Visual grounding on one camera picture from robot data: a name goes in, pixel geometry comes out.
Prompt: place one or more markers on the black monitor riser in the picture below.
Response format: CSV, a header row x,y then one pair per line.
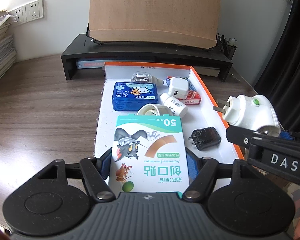
x,y
72,55

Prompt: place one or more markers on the black charger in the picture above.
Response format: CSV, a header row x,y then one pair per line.
x,y
207,137

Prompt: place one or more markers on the black mesh pen holder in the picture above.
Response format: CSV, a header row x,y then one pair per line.
x,y
227,48

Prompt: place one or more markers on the stack of books and papers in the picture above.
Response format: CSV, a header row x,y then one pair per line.
x,y
0,55

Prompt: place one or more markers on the orange and white cardboard box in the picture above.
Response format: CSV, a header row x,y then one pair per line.
x,y
210,120

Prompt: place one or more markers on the dark curtain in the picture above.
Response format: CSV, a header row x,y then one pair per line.
x,y
290,55

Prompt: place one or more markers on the blue tin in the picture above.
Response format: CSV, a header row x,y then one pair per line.
x,y
132,96

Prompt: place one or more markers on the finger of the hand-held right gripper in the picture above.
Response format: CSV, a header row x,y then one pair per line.
x,y
240,135
288,135

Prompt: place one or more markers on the white book with red print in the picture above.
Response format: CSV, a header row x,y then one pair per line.
x,y
90,64

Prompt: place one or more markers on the small clear liquid bottle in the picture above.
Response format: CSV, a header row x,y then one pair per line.
x,y
142,77

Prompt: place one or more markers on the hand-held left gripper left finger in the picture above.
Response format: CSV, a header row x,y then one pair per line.
x,y
105,163

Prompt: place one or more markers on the white pill bottle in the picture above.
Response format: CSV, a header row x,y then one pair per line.
x,y
172,103

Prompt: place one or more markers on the white wall socket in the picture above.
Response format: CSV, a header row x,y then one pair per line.
x,y
34,10
18,15

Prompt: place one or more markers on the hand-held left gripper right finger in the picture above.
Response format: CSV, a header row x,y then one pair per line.
x,y
192,163

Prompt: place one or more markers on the playing card box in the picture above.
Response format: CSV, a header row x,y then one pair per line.
x,y
192,100

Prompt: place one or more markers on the white plug-in heater with bottle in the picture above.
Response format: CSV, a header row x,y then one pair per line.
x,y
245,112

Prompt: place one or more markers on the green bandage box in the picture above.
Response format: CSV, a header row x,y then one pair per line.
x,y
150,155

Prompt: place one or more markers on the beige book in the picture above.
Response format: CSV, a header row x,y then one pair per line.
x,y
208,72

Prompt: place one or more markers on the white cube charger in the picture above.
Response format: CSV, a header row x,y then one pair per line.
x,y
177,86

